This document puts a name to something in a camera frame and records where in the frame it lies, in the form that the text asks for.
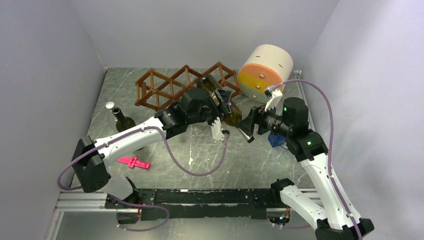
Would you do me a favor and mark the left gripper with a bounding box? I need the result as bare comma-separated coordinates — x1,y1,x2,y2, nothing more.
187,89,233,131

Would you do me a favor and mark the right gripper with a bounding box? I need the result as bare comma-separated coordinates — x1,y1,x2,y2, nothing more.
236,100,292,138

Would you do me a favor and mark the blue square bottle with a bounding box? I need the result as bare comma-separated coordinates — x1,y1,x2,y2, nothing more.
267,132,286,149

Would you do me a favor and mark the brown wooden wine rack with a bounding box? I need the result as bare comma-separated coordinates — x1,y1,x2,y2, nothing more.
134,61,242,112

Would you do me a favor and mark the dark green wine bottle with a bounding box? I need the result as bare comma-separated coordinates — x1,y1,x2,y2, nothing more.
111,107,136,133

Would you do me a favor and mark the olive green wine bottle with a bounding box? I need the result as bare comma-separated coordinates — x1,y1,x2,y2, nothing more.
196,74,255,143

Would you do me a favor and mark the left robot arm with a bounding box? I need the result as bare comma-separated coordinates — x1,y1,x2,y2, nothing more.
70,87,231,208

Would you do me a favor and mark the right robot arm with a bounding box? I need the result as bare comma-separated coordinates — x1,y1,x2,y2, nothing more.
239,97,375,240

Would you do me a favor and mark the silver round bottle cap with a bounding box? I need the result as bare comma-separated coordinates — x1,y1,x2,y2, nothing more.
105,101,115,110

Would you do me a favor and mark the cream orange yellow cylinder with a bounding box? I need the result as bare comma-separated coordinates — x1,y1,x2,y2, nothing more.
237,44,294,103

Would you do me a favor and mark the pink plastic tool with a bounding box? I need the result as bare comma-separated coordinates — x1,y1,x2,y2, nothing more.
117,156,151,170

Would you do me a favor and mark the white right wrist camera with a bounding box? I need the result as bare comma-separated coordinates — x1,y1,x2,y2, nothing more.
264,86,283,112

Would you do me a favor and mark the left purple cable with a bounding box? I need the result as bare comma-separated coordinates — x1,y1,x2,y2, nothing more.
56,125,231,192

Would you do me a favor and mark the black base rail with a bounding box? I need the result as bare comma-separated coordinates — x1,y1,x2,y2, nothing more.
56,188,326,221

